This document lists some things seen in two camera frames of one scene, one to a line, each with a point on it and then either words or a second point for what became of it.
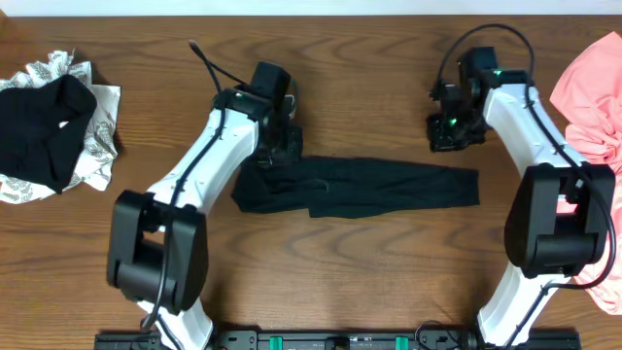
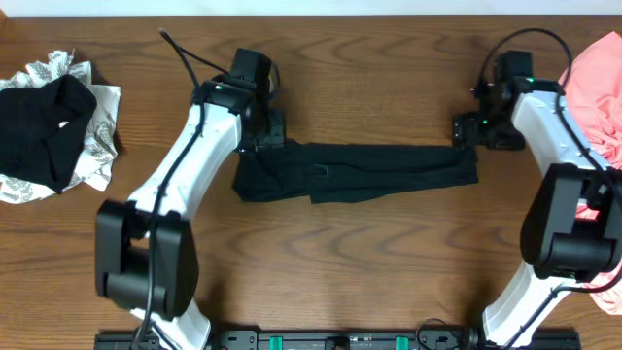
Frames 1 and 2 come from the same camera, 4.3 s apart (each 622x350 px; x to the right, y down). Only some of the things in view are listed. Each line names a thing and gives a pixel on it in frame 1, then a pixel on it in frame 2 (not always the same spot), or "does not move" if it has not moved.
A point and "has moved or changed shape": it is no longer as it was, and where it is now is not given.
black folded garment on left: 43,129 does not move
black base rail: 338,339 does not move
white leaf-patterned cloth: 99,149 does not move
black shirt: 355,187 has moved or changed shape
